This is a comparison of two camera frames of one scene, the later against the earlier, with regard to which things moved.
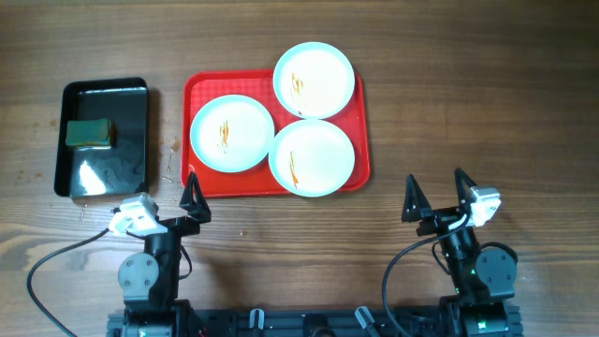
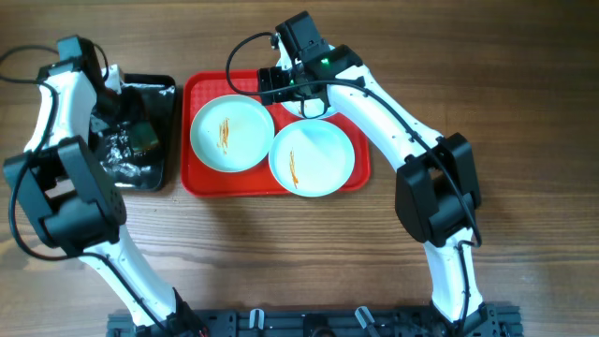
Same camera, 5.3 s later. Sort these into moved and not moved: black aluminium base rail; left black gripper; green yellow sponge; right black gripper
Moved: left black gripper; green yellow sponge; right black gripper
Not moved: black aluminium base rail
